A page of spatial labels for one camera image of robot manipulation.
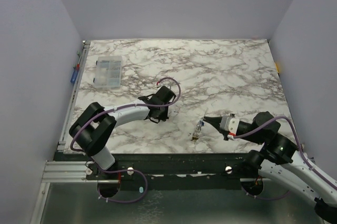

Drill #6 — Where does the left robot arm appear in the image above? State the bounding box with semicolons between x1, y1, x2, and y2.
69;86;180;179

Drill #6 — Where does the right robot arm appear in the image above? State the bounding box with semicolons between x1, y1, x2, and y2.
203;112;336;223

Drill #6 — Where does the clear plastic organizer box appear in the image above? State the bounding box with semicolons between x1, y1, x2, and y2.
93;56;123;89

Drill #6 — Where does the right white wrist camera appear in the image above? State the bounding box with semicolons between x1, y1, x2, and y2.
220;113;240;141

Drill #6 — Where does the black table edge rail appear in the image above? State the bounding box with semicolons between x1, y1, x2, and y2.
52;152;316;190

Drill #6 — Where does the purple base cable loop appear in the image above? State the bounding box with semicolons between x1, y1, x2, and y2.
97;170;148;204

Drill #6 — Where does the aluminium side rail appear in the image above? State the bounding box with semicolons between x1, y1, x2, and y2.
56;41;91;152

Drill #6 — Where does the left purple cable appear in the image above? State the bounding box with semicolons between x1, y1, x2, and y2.
70;77;182;152

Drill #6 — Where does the blue clamp on wall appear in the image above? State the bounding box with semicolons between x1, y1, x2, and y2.
70;63;80;84

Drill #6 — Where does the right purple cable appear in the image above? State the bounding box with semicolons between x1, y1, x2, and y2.
234;115;337;190

